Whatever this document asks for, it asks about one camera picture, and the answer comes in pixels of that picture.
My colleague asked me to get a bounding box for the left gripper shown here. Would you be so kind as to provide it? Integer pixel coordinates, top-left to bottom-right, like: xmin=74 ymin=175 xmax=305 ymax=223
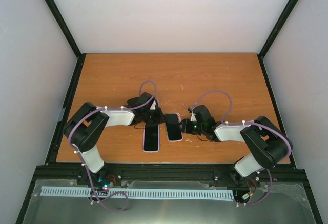
xmin=143 ymin=107 xmax=168 ymax=127

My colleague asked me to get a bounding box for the pink phone case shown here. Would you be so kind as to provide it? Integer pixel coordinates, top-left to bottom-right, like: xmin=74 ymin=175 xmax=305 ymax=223
xmin=167 ymin=113 xmax=183 ymax=142

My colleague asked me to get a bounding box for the green-edged phone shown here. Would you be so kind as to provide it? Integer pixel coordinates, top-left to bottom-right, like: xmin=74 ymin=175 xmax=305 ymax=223
xmin=164 ymin=113 xmax=183 ymax=141

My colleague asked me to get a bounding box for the purple phone case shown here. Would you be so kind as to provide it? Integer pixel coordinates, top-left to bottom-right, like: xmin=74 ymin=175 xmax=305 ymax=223
xmin=142 ymin=124 xmax=161 ymax=153

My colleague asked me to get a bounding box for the black phone case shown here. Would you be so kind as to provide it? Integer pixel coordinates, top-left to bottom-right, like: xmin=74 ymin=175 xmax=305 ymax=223
xmin=127 ymin=96 xmax=140 ymax=108

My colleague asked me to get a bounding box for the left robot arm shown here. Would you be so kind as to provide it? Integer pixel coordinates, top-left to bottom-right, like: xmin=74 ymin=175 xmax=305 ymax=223
xmin=63 ymin=92 xmax=165 ymax=184

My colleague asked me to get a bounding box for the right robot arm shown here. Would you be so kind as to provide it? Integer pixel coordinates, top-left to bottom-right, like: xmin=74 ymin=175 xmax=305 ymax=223
xmin=180 ymin=105 xmax=292 ymax=177

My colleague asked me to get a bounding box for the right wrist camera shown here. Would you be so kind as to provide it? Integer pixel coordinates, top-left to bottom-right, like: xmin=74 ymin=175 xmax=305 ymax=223
xmin=188 ymin=107 xmax=197 ymax=122

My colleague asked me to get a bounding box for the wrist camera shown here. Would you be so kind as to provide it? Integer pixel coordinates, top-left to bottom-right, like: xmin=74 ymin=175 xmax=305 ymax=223
xmin=149 ymin=98 xmax=158 ymax=111
xmin=188 ymin=107 xmax=197 ymax=122

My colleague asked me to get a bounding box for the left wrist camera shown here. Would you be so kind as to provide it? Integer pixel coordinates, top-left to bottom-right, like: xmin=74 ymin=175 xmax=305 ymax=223
xmin=149 ymin=98 xmax=158 ymax=111

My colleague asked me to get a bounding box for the light blue cable duct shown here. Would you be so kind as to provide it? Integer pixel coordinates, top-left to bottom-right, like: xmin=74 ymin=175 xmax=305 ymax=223
xmin=39 ymin=186 xmax=234 ymax=201

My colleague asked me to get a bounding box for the black aluminium frame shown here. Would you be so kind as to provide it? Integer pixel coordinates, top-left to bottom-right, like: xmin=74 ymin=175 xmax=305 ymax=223
xmin=15 ymin=0 xmax=324 ymax=224

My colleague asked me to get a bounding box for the metal base plate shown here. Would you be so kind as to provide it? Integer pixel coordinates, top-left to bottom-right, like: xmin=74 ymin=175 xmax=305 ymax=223
xmin=23 ymin=180 xmax=316 ymax=223

